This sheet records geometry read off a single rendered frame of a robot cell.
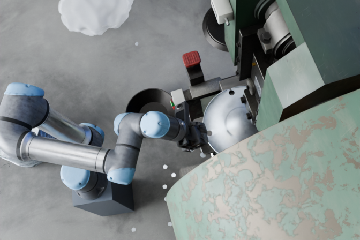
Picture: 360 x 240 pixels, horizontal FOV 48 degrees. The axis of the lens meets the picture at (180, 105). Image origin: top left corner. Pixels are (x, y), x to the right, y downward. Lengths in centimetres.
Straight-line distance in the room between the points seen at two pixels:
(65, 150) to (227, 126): 58
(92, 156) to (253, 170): 75
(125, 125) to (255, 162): 73
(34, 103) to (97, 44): 134
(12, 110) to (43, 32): 154
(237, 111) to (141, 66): 113
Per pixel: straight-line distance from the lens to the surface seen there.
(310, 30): 83
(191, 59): 163
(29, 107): 138
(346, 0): 89
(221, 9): 105
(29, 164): 247
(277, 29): 94
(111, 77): 253
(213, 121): 150
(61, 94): 259
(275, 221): 55
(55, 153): 128
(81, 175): 166
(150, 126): 117
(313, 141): 53
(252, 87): 129
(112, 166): 122
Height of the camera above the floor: 220
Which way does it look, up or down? 68 degrees down
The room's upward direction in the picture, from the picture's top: 17 degrees counter-clockwise
